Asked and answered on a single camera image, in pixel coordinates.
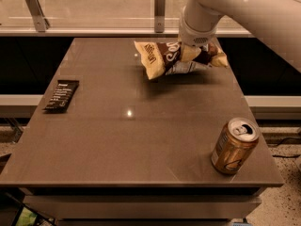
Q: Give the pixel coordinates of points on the middle metal railing bracket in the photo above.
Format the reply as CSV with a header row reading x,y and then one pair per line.
x,y
159,15

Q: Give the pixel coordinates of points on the brown and yellow chip bag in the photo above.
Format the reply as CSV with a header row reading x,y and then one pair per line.
x,y
163,58

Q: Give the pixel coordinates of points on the metal railing bracket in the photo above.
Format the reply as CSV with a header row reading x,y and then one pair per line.
x,y
159,15
39,19

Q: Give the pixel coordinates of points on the green object on floor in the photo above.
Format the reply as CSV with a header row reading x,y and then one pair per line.
x,y
26,218

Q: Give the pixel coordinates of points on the grey table drawer front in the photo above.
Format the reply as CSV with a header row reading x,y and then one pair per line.
x,y
144,207

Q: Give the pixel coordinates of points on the left metal railing bracket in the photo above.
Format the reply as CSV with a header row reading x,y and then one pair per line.
x,y
39,19

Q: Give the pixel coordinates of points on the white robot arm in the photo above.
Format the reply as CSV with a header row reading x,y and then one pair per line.
x,y
276,23

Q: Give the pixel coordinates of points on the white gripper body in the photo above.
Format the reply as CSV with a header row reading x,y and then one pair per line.
x,y
195,37

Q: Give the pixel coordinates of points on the black rxbar chocolate bar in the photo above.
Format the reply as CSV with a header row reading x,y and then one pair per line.
x,y
62,96

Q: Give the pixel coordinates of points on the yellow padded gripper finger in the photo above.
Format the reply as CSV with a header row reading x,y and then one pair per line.
x,y
188,53

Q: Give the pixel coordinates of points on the gold soda can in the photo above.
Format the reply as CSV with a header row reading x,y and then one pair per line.
x,y
237,140

